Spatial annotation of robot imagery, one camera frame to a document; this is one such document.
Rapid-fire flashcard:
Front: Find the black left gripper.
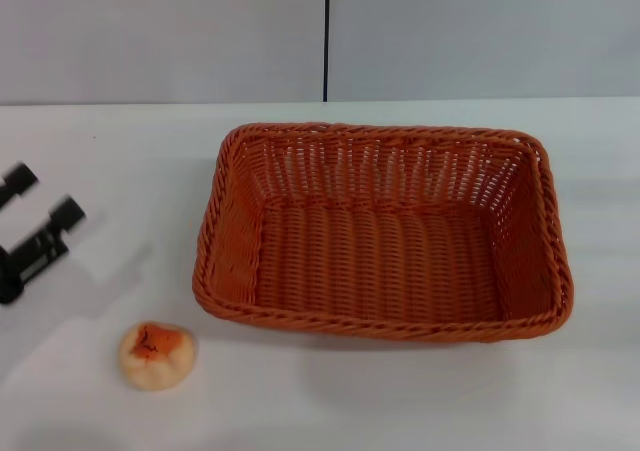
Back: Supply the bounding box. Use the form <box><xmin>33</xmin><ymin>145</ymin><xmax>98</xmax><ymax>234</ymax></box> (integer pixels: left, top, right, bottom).
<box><xmin>0</xmin><ymin>162</ymin><xmax>87</xmax><ymax>307</ymax></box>

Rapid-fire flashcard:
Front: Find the orange woven plastic basket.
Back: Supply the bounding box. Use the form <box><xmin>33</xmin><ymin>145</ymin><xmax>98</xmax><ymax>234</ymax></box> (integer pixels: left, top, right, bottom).
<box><xmin>191</xmin><ymin>122</ymin><xmax>575</xmax><ymax>346</ymax></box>

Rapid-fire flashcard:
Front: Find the steamed bun with orange centre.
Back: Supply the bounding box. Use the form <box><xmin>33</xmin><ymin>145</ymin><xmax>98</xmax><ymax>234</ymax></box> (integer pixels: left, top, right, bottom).
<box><xmin>117</xmin><ymin>320</ymin><xmax>201</xmax><ymax>392</ymax></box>

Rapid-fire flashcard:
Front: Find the black wall panel joint strip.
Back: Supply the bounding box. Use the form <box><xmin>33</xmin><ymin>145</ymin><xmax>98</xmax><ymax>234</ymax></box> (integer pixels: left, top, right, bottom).
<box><xmin>321</xmin><ymin>0</ymin><xmax>333</xmax><ymax>104</ymax></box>

